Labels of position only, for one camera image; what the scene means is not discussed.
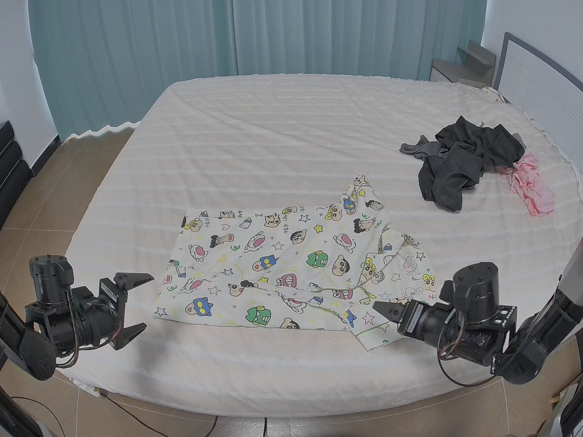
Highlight black garment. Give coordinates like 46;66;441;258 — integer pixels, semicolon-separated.
418;116;526;213

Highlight blue-green curtain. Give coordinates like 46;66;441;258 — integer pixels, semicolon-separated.
28;0;490;141

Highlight white printed pyjama top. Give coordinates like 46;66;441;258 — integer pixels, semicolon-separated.
154;174;437;353

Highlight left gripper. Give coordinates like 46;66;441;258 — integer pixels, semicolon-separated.
75;271;155;352

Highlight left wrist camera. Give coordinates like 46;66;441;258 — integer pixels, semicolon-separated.
70;285;96;310

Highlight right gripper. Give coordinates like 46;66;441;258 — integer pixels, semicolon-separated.
397;301;454;343

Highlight grey garment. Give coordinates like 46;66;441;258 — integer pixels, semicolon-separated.
399;136;445;159

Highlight black chest of drawers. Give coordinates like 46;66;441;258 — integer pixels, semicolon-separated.
0;121;32;229

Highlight grey bedside table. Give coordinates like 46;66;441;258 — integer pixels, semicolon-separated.
430;40;496;85

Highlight bed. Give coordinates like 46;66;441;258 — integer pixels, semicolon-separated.
64;32;583;420

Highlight black cable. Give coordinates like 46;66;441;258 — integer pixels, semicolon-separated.
55;317;124;368
435;335;502;387

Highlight pink garment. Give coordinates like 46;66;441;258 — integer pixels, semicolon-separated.
497;149;556;217

